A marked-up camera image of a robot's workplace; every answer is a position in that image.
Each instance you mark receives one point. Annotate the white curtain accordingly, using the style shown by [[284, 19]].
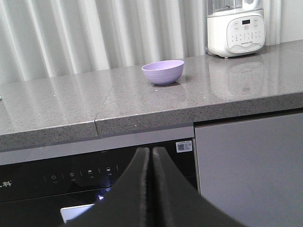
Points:
[[50, 38]]

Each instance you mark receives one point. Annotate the grey cabinet door right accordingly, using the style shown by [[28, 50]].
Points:
[[253, 170]]

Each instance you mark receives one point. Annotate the black disinfection cabinet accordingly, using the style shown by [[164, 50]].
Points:
[[51, 192]]

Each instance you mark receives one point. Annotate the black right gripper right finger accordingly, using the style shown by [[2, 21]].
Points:
[[180, 204]]

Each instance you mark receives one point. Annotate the purple bowl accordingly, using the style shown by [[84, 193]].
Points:
[[163, 72]]

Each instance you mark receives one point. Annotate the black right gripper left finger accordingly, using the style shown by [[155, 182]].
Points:
[[126, 203]]

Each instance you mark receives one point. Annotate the white blender appliance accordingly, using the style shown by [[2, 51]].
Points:
[[235, 27]]

